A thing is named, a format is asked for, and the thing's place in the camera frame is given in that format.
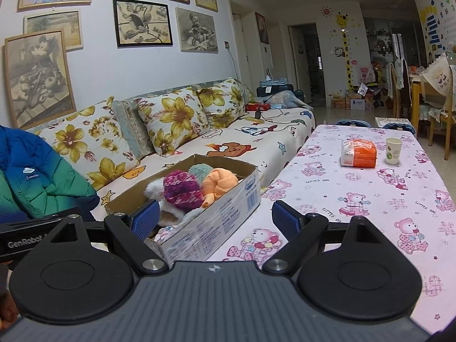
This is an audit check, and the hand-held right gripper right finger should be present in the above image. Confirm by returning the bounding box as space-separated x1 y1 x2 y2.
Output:
262 200 411 275

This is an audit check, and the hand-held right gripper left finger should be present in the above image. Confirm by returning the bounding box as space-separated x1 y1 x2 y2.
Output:
19 199 169 277

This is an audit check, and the white fluffy pompom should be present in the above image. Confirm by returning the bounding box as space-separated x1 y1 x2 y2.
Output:
144 180 168 201

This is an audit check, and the white floral cloth pink trim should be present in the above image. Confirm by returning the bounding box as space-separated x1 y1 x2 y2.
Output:
155 199 202 243

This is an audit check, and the pink purple knit hat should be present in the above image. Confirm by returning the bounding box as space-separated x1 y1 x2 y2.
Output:
163 170 205 212

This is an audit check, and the cardboard box with blue label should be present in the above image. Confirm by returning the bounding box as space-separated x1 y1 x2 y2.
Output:
104 154 263 266

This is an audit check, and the grey-green fluffy hat checked bow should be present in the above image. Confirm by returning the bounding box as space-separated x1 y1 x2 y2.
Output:
188 163 215 183

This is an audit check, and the orange knit cloth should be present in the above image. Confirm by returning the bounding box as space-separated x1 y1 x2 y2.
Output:
201 168 239 209

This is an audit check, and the person's left hand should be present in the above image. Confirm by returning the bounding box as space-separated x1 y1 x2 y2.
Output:
0 264 20 330

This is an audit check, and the blue green puffer jacket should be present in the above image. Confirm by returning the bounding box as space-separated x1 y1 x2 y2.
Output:
0 125 100 222

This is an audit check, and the pink bear printed tablecloth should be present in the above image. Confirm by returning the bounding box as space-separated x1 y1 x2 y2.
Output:
209 123 456 336

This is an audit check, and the cartoon printed sofa cover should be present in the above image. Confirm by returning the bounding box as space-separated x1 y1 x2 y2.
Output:
95 106 316 211

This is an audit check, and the grey patterned narrow cushion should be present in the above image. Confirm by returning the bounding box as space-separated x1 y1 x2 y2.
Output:
112 99 145 160

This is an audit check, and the orange white tissue pack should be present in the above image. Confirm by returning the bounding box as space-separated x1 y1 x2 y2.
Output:
341 138 378 169

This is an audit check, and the yellow floral cushion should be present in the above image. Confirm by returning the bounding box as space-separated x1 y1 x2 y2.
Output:
137 90 211 158
35 96 142 192
196 78 247 129

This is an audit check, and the grey-blue crumpled blanket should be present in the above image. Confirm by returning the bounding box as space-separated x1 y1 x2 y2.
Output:
265 91 311 110

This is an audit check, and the white paper cup green print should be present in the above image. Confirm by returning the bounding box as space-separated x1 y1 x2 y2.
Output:
384 137 403 165

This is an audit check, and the dark suitcase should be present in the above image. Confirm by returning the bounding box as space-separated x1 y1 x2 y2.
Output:
256 83 297 101

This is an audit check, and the large wooden framed mouse drawing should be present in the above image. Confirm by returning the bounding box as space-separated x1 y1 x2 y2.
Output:
3 28 78 129

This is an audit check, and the pink white plastic bag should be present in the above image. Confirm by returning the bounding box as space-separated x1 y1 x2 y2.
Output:
356 64 375 86

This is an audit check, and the giraffe height chart sticker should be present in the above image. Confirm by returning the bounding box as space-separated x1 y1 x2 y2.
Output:
336 12 357 90

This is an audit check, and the wooden dining chair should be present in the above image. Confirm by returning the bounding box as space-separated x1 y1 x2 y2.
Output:
409 55 456 162

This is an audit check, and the small framed picture by door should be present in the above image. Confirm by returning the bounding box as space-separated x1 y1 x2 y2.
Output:
254 11 270 45

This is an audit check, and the grey framed duck drawing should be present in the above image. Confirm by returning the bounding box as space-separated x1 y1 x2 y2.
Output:
174 6 219 54

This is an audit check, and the black framed cartoon drawing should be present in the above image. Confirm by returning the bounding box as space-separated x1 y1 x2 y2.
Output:
113 0 174 48

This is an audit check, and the cream cloth bag bear print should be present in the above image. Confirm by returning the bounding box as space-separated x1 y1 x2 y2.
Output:
420 53 450 90

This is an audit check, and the small light wooden framed drawing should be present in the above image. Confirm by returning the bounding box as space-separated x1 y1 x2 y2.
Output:
24 10 85 51

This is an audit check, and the blue paper wall decoration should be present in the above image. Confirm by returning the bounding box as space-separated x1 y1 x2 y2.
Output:
420 0 456 53

